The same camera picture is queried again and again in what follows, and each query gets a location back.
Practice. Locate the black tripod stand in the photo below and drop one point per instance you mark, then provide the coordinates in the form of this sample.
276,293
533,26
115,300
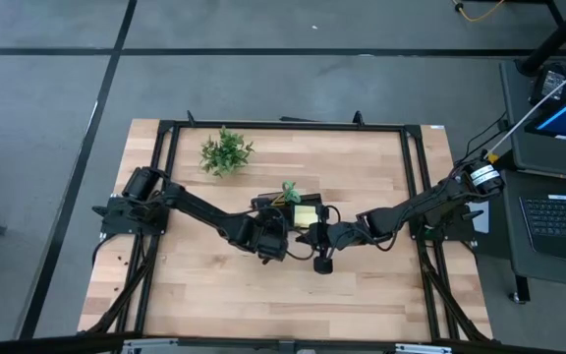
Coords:
558,34

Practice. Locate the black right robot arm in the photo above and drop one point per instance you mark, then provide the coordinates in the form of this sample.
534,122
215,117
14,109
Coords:
411,211

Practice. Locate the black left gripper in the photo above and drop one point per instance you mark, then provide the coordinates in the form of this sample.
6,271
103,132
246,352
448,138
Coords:
273,241

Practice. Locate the grey equipment cart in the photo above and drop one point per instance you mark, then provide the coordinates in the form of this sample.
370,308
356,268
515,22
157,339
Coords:
514,123

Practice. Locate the black laptop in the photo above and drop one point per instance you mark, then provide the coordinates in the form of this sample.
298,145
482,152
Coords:
558,221

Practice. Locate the yellow pencil with pink eraser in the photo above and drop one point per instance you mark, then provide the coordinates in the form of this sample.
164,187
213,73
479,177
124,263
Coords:
278,200

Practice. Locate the black aluminium table frame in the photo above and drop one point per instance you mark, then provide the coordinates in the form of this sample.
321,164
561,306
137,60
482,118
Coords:
288,126

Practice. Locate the black power adapter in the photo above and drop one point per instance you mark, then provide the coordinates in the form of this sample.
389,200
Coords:
550,81

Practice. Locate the black mesh desk organizer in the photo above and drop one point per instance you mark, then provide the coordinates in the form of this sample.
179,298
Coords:
312,199

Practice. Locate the green plant in white pot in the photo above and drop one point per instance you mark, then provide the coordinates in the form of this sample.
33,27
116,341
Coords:
226,152

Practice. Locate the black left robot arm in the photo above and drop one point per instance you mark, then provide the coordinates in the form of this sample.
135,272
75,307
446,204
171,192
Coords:
204,209

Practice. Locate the yellow sticky note pad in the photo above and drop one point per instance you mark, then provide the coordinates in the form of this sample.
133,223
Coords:
305,216

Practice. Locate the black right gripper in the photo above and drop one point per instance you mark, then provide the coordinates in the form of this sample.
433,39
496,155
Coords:
323,241

